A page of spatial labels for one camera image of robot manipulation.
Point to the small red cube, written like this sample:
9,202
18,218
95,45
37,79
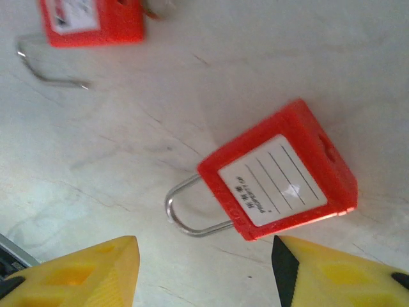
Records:
287,153

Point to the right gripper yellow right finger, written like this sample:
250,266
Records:
335,281

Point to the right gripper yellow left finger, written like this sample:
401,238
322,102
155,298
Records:
70,281

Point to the aluminium arm base rail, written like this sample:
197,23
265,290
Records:
16,252

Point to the red safety padlock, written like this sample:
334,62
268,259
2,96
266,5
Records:
112,25

